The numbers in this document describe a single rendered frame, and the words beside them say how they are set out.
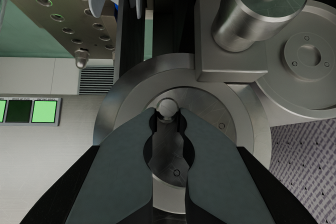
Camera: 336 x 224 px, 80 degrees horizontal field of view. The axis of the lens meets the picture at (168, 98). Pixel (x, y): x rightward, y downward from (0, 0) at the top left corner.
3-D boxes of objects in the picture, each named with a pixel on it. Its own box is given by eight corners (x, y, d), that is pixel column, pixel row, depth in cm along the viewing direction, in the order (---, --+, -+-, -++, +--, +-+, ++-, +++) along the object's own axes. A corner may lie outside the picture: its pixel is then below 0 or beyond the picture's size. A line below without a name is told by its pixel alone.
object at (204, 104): (186, 215, 14) (112, 133, 14) (183, 206, 15) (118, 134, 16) (258, 136, 15) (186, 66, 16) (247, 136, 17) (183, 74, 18)
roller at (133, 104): (248, 68, 18) (261, 213, 15) (196, 111, 43) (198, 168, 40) (115, 67, 17) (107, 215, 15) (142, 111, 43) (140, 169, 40)
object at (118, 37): (128, -76, 22) (118, 85, 18) (144, 34, 45) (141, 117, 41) (123, -76, 22) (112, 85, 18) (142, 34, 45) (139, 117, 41)
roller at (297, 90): (360, 0, 20) (387, 120, 18) (250, 78, 45) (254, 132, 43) (242, -4, 20) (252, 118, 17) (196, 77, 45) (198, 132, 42)
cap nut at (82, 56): (86, 49, 51) (85, 66, 50) (91, 55, 54) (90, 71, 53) (72, 49, 51) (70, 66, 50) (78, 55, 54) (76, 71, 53)
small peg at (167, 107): (151, 112, 12) (163, 92, 12) (153, 117, 15) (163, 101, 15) (172, 124, 12) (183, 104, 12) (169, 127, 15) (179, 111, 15)
